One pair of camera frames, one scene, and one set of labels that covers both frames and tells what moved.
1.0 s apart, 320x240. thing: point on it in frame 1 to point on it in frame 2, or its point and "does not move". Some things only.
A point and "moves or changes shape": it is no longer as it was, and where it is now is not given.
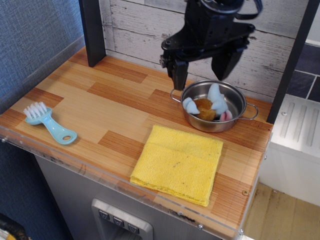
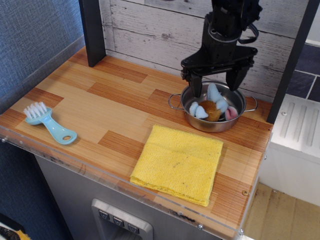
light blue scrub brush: [37, 113] does not move
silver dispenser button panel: [111, 222] does not move
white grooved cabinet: [291, 162] does not move
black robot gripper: [209, 30] to [218, 56]
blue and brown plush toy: [217, 109] moves or changes shape
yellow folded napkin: [179, 164] does not move
